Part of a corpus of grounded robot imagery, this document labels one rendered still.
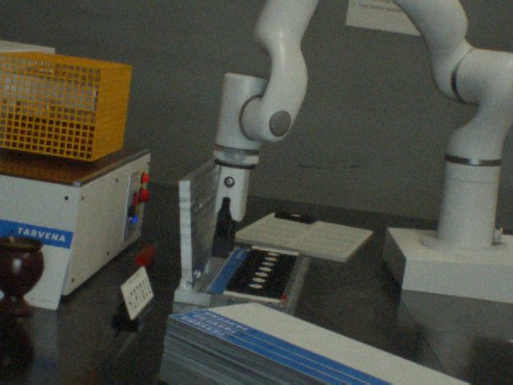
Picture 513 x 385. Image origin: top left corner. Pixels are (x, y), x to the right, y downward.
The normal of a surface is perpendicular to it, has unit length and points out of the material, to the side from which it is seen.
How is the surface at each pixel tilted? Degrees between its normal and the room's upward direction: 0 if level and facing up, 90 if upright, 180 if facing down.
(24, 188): 90
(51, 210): 90
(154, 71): 90
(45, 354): 0
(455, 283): 90
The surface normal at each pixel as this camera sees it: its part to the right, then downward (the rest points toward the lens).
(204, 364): -0.68, 0.02
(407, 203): 0.03, 0.15
